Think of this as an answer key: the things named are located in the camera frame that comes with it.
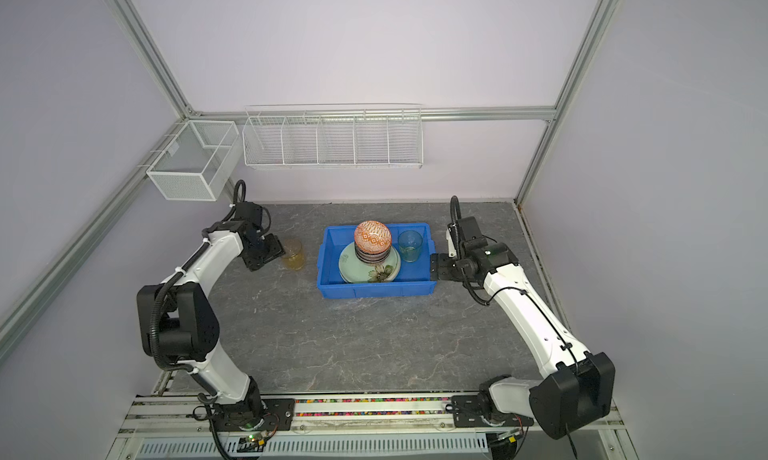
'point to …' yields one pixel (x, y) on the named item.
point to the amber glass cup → (293, 256)
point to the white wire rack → (384, 136)
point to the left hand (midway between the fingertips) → (276, 257)
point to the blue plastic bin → (418, 267)
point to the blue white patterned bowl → (372, 237)
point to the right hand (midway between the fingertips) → (447, 270)
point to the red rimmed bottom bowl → (372, 259)
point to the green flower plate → (353, 270)
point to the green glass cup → (410, 242)
